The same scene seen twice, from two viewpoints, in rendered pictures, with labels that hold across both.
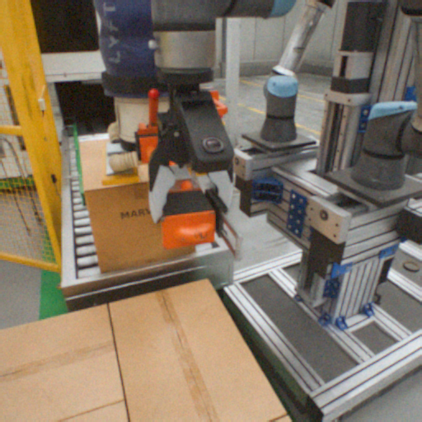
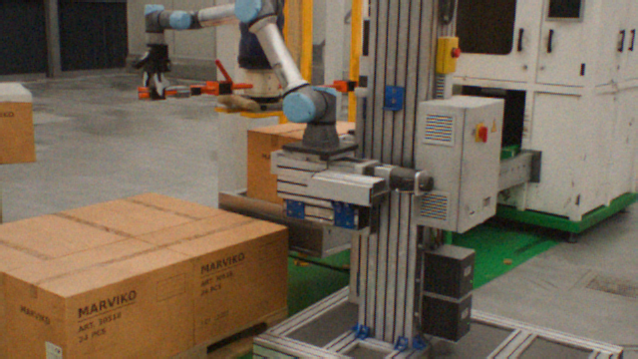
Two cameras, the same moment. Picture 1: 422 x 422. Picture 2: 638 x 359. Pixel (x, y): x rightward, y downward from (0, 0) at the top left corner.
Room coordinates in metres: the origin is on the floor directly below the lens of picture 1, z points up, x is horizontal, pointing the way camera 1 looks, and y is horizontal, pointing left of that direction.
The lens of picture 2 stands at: (-0.56, -3.10, 1.58)
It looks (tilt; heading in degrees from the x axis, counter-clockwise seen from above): 13 degrees down; 60
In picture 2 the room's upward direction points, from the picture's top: 1 degrees clockwise
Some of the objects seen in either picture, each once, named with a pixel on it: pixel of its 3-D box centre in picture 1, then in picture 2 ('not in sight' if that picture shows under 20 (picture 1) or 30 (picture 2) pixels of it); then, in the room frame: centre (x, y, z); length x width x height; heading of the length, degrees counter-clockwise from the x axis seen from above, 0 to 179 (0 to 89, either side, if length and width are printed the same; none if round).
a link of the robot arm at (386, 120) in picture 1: (391, 125); (320, 102); (0.93, -0.51, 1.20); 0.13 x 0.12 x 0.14; 32
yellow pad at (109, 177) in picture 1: (118, 155); (248, 104); (0.99, 0.29, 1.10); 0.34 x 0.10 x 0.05; 15
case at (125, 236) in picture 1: (134, 197); (314, 166); (1.40, 0.35, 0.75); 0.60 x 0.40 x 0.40; 20
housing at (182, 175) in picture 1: (172, 183); (179, 92); (0.57, 0.07, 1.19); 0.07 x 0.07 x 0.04; 15
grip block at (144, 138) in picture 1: (157, 144); (219, 88); (0.78, 0.13, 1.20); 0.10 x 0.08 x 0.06; 105
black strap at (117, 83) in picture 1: (143, 78); (262, 60); (1.02, 0.19, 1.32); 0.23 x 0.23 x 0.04
